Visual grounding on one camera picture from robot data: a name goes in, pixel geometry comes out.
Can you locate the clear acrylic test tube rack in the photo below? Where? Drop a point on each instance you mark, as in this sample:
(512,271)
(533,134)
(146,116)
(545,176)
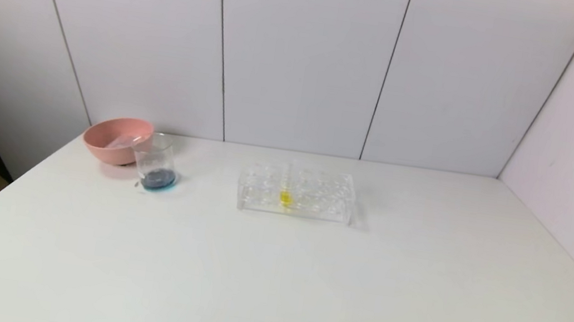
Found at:
(258,205)

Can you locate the pink bowl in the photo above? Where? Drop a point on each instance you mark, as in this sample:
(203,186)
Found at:
(106,149)

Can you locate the clear glass beaker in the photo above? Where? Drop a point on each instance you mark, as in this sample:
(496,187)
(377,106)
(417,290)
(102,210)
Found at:
(156,179)

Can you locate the test tube with yellow pigment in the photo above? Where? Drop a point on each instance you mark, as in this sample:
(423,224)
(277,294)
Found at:
(285,199)

